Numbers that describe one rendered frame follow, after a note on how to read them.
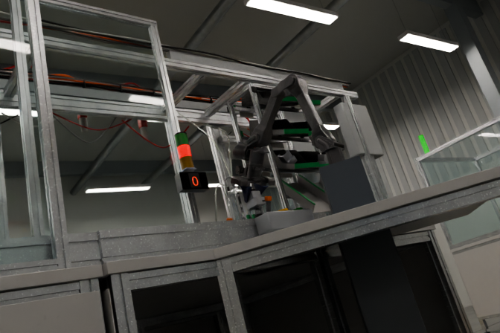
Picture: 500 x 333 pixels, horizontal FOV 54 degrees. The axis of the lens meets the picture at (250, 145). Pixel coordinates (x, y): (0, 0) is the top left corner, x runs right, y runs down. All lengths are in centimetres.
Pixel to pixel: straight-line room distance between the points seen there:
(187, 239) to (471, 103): 985
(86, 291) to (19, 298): 14
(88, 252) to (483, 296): 499
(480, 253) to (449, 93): 597
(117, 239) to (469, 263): 490
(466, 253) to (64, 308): 507
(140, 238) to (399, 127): 1073
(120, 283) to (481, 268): 491
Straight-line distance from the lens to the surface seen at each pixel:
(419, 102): 1165
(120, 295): 124
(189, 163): 191
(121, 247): 135
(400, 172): 1186
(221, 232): 153
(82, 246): 133
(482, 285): 586
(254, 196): 188
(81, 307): 122
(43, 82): 144
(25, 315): 118
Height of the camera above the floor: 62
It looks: 20 degrees up
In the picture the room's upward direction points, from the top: 15 degrees counter-clockwise
